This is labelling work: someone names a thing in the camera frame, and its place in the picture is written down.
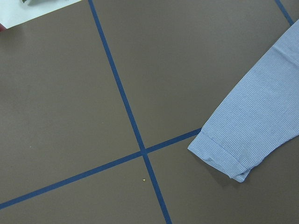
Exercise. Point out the blue striped button-up shirt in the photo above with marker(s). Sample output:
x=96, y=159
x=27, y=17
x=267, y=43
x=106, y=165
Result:
x=260, y=114

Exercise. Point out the white paper sheet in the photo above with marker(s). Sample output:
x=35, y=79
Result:
x=15, y=12

